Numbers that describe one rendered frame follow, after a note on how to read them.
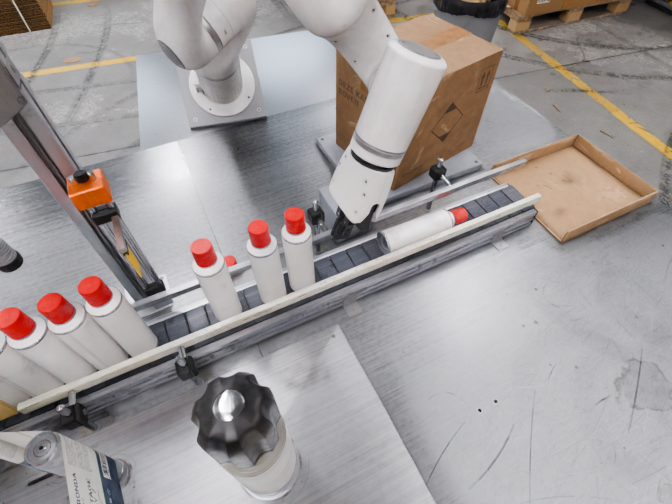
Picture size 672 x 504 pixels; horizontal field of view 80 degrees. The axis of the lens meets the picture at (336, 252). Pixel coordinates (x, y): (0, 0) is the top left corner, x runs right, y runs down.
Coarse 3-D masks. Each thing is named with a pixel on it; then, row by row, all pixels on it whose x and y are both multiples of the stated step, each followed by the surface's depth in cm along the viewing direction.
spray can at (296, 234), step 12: (288, 216) 65; (300, 216) 65; (288, 228) 66; (300, 228) 66; (288, 240) 67; (300, 240) 67; (288, 252) 70; (300, 252) 69; (312, 252) 73; (288, 264) 73; (300, 264) 72; (312, 264) 75; (300, 276) 75; (312, 276) 77; (300, 288) 78
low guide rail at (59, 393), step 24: (480, 216) 88; (432, 240) 84; (384, 264) 82; (312, 288) 76; (264, 312) 74; (192, 336) 70; (144, 360) 68; (72, 384) 65; (96, 384) 67; (24, 408) 63
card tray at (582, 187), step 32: (512, 160) 107; (544, 160) 111; (576, 160) 111; (608, 160) 108; (544, 192) 104; (576, 192) 104; (608, 192) 104; (640, 192) 103; (544, 224) 97; (576, 224) 97
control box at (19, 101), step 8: (0, 64) 44; (0, 72) 44; (0, 80) 44; (8, 80) 45; (0, 88) 44; (8, 88) 45; (16, 88) 46; (0, 96) 44; (8, 96) 45; (16, 96) 46; (0, 104) 44; (8, 104) 45; (16, 104) 46; (24, 104) 47; (0, 112) 45; (8, 112) 46; (16, 112) 46; (0, 120) 45; (8, 120) 46; (0, 128) 46
